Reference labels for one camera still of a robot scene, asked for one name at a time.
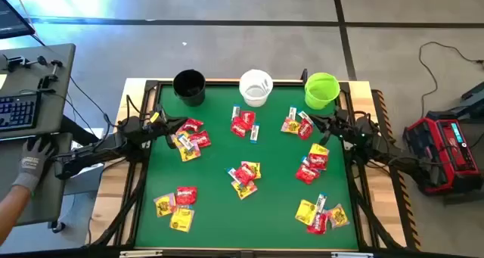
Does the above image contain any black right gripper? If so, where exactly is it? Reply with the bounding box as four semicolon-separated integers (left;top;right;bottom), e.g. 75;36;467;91
309;108;364;146

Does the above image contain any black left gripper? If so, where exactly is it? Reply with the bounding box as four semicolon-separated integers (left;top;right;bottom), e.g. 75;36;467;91
142;105;189;151

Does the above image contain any person's forearm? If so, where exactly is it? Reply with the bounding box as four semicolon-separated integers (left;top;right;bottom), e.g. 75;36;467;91
0;184;34;247

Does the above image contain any green plastic bucket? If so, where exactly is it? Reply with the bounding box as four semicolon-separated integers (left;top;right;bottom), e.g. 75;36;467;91
304;72;341;110

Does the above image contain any black plastic bucket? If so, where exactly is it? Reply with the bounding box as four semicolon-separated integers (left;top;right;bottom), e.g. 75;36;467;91
172;68;207;107

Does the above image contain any white plastic bucket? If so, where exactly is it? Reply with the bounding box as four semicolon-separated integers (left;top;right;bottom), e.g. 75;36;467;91
238;68;274;108

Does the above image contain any dark grey computer desk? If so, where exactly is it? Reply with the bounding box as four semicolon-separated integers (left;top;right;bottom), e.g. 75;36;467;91
0;42;76;140

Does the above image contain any red black power station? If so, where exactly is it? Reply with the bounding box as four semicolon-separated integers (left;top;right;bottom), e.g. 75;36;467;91
402;116;484;197

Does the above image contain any yellow black hazard strip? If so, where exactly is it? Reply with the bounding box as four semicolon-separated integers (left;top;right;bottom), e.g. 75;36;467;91
372;89;423;251

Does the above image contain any black desk clamp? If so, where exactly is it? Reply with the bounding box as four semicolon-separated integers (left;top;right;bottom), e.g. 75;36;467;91
36;59;64;92
0;54;49;73

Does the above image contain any person's hand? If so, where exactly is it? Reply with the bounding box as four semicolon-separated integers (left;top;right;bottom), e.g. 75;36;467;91
11;135;57;193

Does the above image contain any grey side table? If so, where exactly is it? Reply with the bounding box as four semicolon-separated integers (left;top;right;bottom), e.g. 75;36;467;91
0;132;73;229

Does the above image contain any black equipment case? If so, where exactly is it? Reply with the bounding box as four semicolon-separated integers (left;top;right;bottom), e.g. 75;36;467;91
448;80;484;120

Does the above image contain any black keyboard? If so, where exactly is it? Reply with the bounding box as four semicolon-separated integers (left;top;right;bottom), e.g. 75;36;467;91
0;91;42;132

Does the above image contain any black computer monitor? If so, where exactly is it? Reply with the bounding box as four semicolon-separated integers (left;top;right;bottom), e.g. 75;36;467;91
0;0;36;40

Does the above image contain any black floor cable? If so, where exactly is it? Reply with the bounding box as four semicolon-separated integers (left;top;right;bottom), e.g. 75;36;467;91
417;41;484;107

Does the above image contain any silver metal bracket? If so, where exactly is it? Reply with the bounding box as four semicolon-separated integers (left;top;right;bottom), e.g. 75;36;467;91
330;251;375;258
119;249;164;258

